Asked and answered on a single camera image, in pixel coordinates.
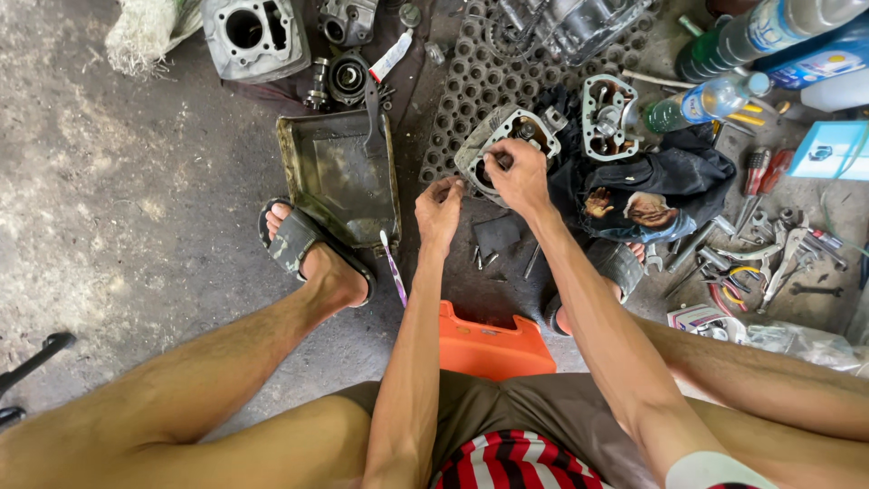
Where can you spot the person's right hand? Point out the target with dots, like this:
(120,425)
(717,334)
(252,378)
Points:
(526,183)

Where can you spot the person's left hand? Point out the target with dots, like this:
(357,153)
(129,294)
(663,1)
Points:
(434,221)

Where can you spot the person's left fingers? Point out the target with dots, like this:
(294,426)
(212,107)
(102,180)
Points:
(442,190)

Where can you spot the grey engine cylinder head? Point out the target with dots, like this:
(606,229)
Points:
(485,136)

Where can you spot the black sandpaper piece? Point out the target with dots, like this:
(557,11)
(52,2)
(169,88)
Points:
(497,234)

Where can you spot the small metal bolts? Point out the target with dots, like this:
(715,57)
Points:
(483,258)

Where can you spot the purple white toothbrush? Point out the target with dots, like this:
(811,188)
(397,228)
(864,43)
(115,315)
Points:
(394,271)

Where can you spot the black brush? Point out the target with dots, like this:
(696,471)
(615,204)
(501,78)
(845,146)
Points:
(373,122)

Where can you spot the dirty metal oil tray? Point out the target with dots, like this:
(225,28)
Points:
(339,183)

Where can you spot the black perforated rubber mat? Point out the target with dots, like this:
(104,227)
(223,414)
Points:
(475,81)

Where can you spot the thin metal rod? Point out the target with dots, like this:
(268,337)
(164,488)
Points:
(531,261)

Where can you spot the dark cloth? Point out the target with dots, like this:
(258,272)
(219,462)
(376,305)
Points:
(407,81)

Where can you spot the small shiny metal piece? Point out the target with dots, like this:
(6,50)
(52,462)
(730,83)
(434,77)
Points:
(434,53)

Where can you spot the white tube with red cap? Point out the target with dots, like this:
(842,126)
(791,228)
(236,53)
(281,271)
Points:
(390,56)

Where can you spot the round black engine part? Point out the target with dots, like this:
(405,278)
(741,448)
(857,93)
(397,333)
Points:
(348,78)

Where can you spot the person's left sandal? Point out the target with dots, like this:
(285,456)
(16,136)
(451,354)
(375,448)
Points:
(292,238)

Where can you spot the person's sandal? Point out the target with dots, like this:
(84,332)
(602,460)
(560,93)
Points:
(614,261)
(292,238)

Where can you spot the orange plastic stool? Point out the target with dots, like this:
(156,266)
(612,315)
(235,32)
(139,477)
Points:
(489,346)

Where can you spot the metal camshaft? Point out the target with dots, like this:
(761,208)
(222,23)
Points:
(317,85)

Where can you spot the round metal cap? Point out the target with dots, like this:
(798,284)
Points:
(410,15)

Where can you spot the grey cylinder head cover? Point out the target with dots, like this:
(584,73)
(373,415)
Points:
(607,119)

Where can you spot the person's right sandal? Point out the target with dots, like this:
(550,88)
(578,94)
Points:
(614,261)

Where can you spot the grey metal engine part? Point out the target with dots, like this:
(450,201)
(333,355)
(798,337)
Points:
(346,20)

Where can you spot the grey engine crankcase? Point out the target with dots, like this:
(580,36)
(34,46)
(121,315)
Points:
(577,27)

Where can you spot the black printed shirt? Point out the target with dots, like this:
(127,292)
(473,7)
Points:
(679,176)

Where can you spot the olive brown shorts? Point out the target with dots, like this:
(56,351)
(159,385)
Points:
(543,407)

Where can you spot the white stick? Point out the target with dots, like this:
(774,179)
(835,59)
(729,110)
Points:
(655,79)

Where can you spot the grey engine cylinder block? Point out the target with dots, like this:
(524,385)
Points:
(254,41)

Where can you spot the small green plastic bottle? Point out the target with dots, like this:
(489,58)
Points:
(706,102)

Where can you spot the red striped shirt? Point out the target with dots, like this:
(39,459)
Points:
(516,462)

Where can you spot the white printed packet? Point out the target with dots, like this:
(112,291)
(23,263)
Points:
(703,322)

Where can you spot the white woven sack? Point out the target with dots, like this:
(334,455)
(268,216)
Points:
(146,34)

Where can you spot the person's left leg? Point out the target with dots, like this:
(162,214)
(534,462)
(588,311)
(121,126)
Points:
(170,387)

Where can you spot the person's leg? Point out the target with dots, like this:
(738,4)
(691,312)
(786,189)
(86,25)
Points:
(170,387)
(760,387)

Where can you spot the heap of metal tools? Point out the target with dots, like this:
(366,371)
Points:
(774,255)

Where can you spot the large green plastic bottle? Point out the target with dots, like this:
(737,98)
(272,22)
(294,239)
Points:
(753,34)

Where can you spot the person's right leg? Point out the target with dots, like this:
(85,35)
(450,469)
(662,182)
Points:
(760,387)

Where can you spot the light blue carton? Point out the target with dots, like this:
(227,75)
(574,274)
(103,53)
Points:
(825,153)

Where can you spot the clear plastic bag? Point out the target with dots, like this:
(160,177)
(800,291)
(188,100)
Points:
(808,343)

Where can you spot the blue plastic container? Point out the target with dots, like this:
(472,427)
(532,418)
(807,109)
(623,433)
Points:
(821,64)

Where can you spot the white plastic container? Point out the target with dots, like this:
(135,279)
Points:
(838,95)

